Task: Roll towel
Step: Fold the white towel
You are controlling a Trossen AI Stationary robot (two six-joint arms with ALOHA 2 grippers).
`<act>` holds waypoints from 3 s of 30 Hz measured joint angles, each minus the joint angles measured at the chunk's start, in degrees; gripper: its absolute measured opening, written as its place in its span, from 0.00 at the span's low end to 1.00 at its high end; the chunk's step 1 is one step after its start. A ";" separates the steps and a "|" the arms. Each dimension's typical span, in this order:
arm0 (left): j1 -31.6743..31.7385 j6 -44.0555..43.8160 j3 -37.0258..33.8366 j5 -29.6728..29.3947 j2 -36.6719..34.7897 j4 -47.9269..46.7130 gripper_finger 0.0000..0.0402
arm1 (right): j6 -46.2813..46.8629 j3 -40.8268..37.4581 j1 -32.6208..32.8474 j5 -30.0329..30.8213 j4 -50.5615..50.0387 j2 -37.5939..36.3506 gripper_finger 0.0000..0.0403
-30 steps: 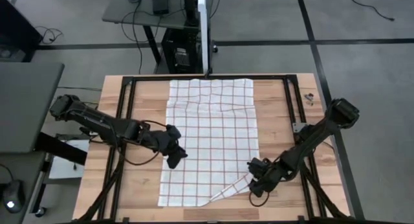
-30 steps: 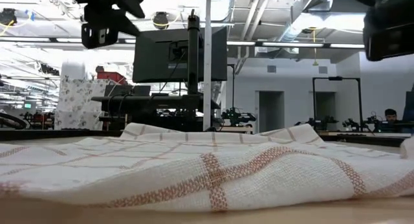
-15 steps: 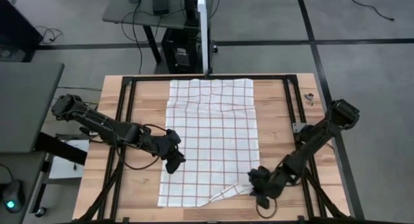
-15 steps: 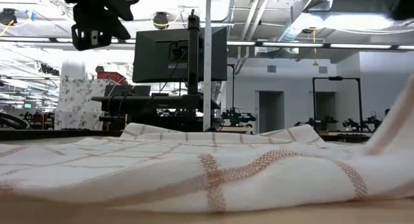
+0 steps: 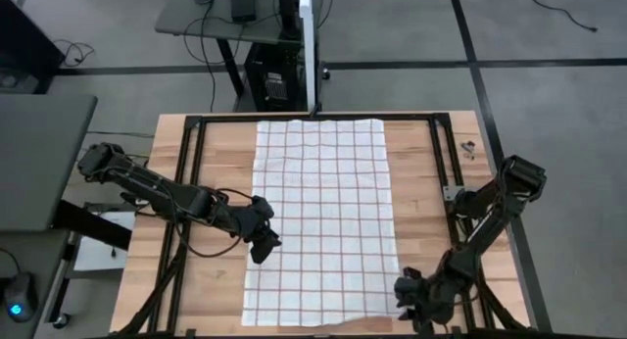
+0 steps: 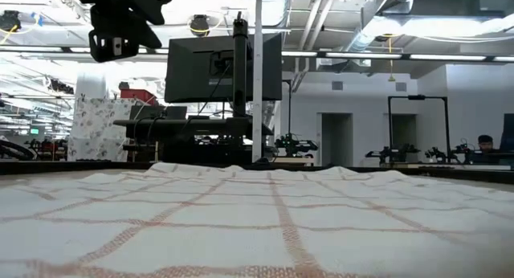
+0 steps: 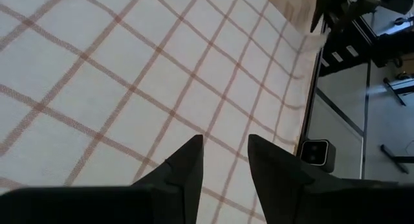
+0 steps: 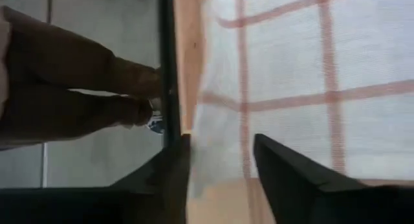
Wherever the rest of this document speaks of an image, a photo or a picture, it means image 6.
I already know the white towel with pink grid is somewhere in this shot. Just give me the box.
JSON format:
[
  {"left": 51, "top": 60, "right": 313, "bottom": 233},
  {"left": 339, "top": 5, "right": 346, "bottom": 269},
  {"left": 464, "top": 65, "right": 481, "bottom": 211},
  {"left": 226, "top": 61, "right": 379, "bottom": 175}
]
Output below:
[{"left": 0, "top": 161, "right": 514, "bottom": 278}]

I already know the black ceiling dome device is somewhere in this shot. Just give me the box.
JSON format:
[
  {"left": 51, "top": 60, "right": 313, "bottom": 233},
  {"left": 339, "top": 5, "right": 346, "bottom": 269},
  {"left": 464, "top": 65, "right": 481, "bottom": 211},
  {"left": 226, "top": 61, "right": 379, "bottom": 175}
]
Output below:
[{"left": 190, "top": 14, "right": 210, "bottom": 37}]

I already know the red storage bin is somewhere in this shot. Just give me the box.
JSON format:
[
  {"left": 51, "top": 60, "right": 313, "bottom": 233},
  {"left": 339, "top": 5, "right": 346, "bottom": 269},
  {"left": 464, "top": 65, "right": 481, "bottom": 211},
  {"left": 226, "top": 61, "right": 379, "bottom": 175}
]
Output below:
[{"left": 120, "top": 88, "right": 158, "bottom": 106}]

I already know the black computer monitor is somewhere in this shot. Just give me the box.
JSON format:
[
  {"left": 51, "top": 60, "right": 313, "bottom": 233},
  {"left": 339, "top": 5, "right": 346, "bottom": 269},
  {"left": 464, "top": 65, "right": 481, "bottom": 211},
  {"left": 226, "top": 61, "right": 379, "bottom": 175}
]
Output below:
[{"left": 164, "top": 32, "right": 283, "bottom": 104}]

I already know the white floral partition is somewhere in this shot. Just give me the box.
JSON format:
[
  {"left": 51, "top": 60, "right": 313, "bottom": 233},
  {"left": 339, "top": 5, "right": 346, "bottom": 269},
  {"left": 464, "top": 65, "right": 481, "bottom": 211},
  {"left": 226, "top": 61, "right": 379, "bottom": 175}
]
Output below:
[{"left": 67, "top": 96, "right": 140, "bottom": 162}]

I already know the black monitor stand pole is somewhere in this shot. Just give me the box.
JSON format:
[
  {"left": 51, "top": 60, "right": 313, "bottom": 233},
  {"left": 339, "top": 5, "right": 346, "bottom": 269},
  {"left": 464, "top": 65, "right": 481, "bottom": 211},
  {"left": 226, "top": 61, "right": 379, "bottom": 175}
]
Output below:
[{"left": 232, "top": 11, "right": 249, "bottom": 119}]

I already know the black desk shelf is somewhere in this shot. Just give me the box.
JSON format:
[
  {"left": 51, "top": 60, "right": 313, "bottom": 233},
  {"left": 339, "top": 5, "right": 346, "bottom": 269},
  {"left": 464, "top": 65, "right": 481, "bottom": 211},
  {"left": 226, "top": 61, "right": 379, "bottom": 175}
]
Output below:
[{"left": 113, "top": 116, "right": 274, "bottom": 141}]

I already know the white vertical pole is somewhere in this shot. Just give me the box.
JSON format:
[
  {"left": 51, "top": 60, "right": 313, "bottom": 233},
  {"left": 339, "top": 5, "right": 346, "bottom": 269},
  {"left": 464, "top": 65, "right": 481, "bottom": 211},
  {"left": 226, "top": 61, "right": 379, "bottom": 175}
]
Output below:
[{"left": 252, "top": 0, "right": 264, "bottom": 163}]

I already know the long ceiling light strip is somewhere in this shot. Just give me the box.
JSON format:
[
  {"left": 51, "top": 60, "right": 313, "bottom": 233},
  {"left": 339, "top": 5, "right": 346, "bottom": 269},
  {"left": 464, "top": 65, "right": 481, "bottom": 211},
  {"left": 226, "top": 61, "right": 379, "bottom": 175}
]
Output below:
[{"left": 0, "top": 46, "right": 514, "bottom": 63}]

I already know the person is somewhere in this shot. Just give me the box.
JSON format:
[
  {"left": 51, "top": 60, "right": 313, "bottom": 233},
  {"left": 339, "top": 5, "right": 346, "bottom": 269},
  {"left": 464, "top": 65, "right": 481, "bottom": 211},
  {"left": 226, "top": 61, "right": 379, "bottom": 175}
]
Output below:
[{"left": 467, "top": 134, "right": 501, "bottom": 165}]

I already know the black screen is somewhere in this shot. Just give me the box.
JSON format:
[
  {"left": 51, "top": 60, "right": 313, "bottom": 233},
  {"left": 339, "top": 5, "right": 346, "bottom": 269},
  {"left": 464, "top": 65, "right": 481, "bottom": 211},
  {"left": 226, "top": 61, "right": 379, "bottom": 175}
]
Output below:
[{"left": 500, "top": 112, "right": 514, "bottom": 153}]

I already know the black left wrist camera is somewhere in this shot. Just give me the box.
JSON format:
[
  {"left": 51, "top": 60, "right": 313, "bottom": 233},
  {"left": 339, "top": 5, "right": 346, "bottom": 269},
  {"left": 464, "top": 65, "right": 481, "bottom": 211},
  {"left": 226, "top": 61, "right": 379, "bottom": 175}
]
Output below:
[{"left": 88, "top": 28, "right": 141, "bottom": 64}]

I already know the black ceiling device yellow cable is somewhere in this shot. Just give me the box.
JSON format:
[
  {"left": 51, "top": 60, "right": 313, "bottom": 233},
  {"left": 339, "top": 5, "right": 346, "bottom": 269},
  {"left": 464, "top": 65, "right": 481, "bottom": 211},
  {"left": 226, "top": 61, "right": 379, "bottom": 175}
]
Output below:
[{"left": 0, "top": 10, "right": 22, "bottom": 32}]

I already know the silver ventilation duct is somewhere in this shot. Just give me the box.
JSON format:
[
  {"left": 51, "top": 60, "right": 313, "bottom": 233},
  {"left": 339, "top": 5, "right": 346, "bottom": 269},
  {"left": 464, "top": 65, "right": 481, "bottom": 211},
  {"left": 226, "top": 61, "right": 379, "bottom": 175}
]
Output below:
[{"left": 345, "top": 0, "right": 422, "bottom": 54}]

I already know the black metal frame stand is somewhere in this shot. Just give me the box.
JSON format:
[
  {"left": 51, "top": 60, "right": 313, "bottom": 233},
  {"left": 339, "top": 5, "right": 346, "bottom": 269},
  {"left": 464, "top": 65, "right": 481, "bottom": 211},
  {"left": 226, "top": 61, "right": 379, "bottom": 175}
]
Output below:
[{"left": 387, "top": 94, "right": 451, "bottom": 165}]

